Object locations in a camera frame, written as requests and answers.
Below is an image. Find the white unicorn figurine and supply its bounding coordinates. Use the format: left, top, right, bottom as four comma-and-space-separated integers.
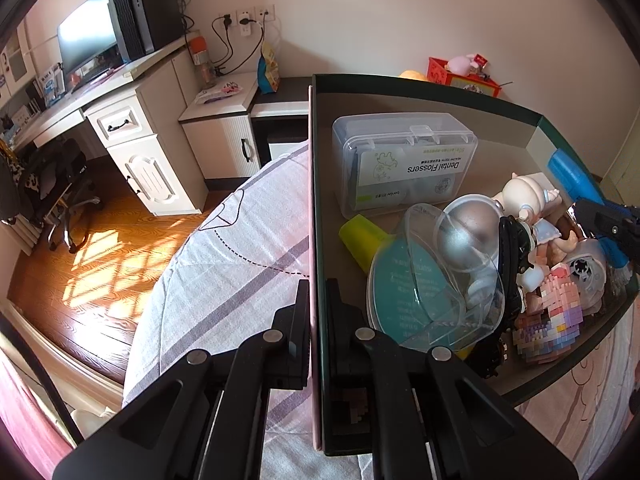
492, 172, 562, 226

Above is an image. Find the white bedside cabinet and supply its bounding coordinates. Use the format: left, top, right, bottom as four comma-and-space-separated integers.
179, 73, 262, 191

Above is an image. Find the pink black storage box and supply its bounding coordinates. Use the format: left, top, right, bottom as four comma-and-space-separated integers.
309, 75, 639, 474

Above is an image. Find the red storage crate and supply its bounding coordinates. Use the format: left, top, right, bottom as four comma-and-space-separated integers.
426, 55, 501, 98

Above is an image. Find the white wall cabinet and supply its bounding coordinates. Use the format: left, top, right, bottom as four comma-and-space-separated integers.
1, 21, 36, 103

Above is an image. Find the pink brick toy figure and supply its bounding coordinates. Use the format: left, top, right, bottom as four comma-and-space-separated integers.
512, 263, 584, 364

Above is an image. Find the black white tv stand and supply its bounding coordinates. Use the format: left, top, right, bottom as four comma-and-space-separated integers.
250, 77, 311, 166

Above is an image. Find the yellow highlighter pen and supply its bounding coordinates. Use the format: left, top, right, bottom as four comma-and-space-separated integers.
338, 214, 392, 274

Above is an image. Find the clear teal round container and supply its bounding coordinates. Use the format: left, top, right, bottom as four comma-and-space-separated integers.
367, 204, 504, 352

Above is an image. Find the clear dental flosser box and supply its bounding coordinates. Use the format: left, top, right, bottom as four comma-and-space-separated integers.
332, 112, 478, 219

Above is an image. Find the striped white quilt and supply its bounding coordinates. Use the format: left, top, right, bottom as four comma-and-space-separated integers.
121, 138, 362, 480

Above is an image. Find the pink plush toy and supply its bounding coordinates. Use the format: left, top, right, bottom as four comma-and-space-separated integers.
446, 54, 480, 77

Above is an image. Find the black computer tower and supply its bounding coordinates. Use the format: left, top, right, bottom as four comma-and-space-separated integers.
107, 0, 184, 63

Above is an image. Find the white desk with drawers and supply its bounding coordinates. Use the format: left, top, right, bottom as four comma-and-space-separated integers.
12, 39, 208, 217

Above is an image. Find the black office chair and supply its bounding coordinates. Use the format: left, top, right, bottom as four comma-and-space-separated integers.
1, 139, 102, 254

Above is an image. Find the yellow octopus plush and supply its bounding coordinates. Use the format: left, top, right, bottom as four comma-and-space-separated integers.
399, 70, 427, 81

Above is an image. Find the black doll figure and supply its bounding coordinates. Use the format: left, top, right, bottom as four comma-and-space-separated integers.
473, 216, 533, 379

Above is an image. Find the black computer monitor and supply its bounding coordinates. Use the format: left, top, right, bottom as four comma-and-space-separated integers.
56, 0, 122, 84

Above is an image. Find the snack bag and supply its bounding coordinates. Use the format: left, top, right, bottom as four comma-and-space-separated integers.
257, 41, 280, 94

